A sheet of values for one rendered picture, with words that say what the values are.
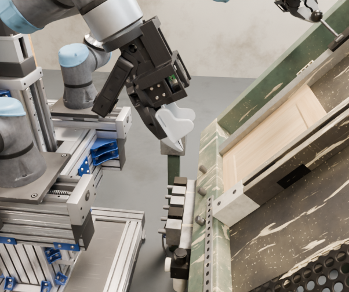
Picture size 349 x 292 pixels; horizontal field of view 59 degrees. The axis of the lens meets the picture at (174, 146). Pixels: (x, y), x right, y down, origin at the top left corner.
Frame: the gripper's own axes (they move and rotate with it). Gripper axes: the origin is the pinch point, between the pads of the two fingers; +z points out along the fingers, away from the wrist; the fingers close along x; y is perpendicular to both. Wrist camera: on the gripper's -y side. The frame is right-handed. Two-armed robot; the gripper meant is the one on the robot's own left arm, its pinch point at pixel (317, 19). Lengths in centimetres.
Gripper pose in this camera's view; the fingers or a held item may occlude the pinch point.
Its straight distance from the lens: 120.8
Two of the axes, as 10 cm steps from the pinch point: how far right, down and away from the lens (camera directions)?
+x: -6.2, 7.6, 1.7
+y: -1.1, -3.0, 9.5
